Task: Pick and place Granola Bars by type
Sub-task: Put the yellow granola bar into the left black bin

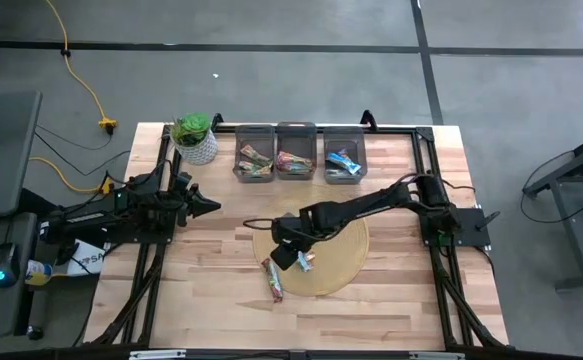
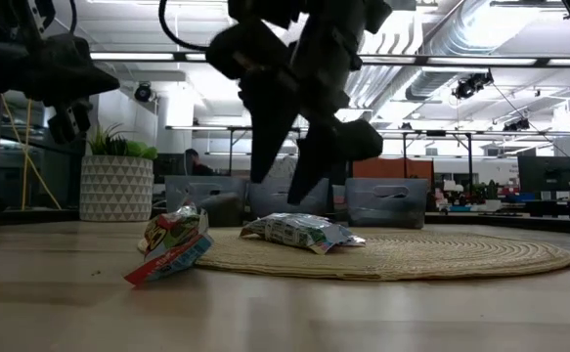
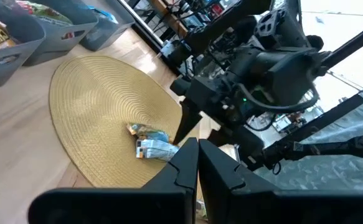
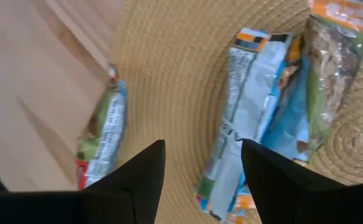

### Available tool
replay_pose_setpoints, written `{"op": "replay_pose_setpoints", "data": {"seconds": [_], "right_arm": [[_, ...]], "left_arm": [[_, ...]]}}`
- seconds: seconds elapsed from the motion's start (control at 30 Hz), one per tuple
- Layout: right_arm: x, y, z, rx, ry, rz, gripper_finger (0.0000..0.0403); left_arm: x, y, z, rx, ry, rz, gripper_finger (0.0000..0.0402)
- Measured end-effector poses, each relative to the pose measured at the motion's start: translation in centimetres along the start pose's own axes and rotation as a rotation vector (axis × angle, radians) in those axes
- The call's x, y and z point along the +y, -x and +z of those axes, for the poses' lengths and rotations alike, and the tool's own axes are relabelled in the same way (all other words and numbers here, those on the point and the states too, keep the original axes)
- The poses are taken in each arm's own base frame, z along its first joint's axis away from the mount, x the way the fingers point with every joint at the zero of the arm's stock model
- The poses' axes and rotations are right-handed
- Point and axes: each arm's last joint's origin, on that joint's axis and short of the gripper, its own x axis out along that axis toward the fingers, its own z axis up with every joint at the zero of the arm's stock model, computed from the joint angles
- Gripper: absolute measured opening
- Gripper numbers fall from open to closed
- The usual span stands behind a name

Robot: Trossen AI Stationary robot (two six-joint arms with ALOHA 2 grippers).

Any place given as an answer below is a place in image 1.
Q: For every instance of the grey plastic bin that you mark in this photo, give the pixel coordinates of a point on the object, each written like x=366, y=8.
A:
x=253, y=136
x=296, y=137
x=351, y=137

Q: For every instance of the black caster wheel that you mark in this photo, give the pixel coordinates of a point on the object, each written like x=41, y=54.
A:
x=35, y=333

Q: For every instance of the red green granola bar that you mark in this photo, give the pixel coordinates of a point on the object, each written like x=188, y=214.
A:
x=272, y=280
x=296, y=169
x=291, y=157

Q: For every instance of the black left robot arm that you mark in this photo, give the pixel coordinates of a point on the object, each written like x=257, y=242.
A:
x=86, y=217

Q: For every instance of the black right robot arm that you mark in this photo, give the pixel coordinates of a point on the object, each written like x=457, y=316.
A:
x=361, y=205

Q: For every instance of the round woven straw placemat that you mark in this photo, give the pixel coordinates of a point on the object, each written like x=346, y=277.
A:
x=341, y=260

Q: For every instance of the blue chocolate chip granola bar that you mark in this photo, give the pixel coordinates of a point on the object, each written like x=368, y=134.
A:
x=343, y=151
x=343, y=162
x=333, y=173

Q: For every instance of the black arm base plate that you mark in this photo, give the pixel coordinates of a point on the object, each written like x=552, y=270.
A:
x=471, y=225

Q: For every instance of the white label strip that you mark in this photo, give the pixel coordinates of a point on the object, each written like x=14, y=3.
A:
x=436, y=355

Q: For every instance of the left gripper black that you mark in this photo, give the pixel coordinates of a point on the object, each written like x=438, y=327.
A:
x=183, y=200

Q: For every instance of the dark grey monitor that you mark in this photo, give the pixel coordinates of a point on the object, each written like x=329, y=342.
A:
x=1, y=150

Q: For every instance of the black metal stand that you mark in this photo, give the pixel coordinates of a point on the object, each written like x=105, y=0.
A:
x=568, y=225

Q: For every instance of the black computer mouse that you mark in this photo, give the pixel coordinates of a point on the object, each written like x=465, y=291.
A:
x=5, y=265

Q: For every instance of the black aluminium table frame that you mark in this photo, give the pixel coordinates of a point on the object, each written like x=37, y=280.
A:
x=391, y=130

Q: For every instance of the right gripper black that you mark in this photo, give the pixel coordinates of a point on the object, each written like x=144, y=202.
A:
x=293, y=230

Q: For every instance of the yellow white bottle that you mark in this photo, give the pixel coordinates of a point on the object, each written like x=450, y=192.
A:
x=38, y=272

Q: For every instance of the white printed box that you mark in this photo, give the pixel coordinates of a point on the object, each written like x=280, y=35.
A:
x=88, y=260

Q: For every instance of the succulent in white patterned pot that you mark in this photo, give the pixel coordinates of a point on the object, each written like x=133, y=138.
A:
x=198, y=150

